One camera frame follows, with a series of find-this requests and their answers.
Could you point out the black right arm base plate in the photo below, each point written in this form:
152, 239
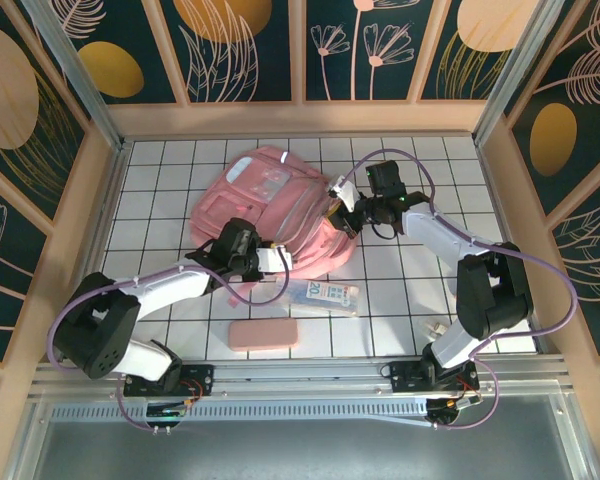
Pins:
405, 380

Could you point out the aluminium frame post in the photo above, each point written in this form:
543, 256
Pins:
86, 85
512, 75

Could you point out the pink pencil case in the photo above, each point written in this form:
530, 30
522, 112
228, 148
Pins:
263, 335

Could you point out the aluminium mounting rail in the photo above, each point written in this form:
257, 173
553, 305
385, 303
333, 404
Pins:
305, 375

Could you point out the grey metal base plate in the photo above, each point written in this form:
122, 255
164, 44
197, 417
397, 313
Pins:
300, 450

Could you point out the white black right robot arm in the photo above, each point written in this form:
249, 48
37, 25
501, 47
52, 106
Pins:
440, 235

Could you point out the pink backpack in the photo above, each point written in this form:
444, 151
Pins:
280, 210

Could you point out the small white glue tube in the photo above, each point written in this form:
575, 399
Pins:
436, 327

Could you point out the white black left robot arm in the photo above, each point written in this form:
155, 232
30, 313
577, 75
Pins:
170, 290

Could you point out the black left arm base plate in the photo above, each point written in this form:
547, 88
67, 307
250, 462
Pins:
200, 380

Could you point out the clear pack of blue pens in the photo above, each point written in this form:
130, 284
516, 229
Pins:
325, 295

